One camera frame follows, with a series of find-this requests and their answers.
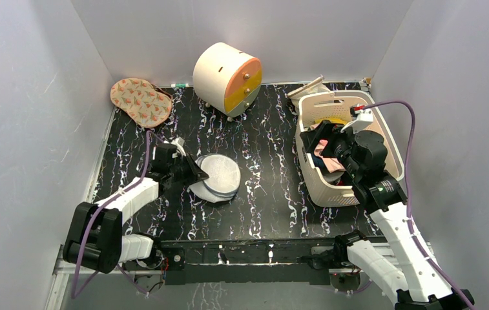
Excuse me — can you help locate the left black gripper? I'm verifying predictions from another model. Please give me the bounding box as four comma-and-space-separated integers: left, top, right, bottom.
169, 153, 209, 187

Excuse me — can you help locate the purple cable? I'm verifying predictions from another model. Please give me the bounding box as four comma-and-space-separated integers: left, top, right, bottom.
70, 130, 163, 300
362, 99, 478, 310

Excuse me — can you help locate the cream perforated laundry basket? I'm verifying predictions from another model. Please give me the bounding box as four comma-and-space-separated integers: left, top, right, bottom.
295, 90, 404, 207

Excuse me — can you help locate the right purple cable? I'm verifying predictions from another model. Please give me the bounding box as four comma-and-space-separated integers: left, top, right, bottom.
362, 99, 478, 310

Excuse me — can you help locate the white mesh bra laundry bag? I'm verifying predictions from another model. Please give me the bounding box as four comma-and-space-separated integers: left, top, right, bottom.
189, 154, 241, 203

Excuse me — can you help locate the pink bra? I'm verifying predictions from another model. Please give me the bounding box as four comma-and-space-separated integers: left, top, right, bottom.
312, 139, 347, 173

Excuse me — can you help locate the yellow garment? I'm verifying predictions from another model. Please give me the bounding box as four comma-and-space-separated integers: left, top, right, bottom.
315, 118, 348, 125

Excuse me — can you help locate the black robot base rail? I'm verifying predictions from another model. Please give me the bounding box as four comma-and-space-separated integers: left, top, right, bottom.
122, 237, 362, 287

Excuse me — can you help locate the floral mesh laundry bag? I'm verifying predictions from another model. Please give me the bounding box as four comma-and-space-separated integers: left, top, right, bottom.
110, 77, 173, 129

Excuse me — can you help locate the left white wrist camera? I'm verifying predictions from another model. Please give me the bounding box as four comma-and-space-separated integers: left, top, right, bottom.
170, 137, 187, 156

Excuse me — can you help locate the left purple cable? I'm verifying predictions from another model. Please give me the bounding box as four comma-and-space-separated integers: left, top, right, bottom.
70, 130, 163, 300

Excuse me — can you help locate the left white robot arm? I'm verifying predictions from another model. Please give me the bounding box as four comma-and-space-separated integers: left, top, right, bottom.
62, 143, 209, 274

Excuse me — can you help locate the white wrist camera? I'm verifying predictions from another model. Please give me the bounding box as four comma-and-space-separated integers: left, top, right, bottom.
170, 137, 187, 156
348, 105, 375, 134

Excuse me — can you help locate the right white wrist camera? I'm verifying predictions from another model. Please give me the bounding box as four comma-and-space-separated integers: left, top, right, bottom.
348, 105, 375, 134

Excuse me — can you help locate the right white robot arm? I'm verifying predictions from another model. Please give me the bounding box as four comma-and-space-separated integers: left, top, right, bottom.
298, 121, 474, 309

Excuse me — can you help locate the beige-trimmed mesh laundry bag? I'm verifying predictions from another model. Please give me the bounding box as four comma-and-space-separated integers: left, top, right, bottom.
287, 76, 331, 110

